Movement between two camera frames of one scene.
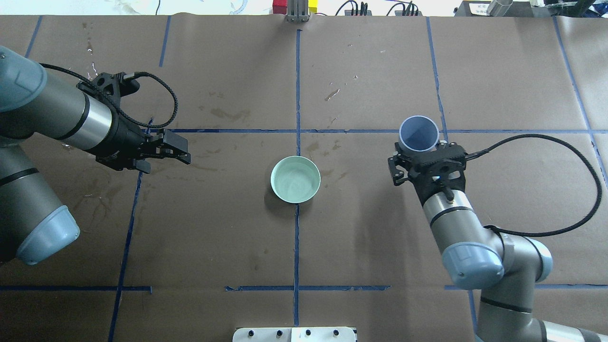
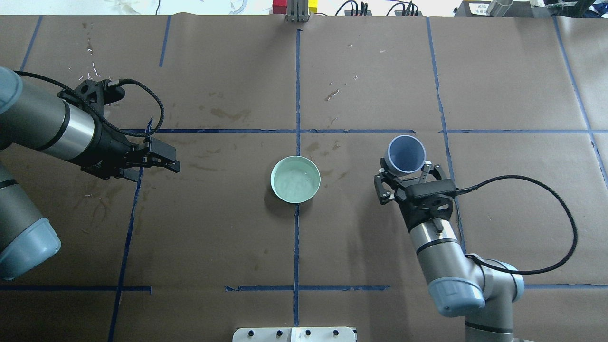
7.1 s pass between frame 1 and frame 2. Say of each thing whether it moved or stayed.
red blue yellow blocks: stayed
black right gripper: moved
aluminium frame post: stayed
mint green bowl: stayed
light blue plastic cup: moved
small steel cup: stayed
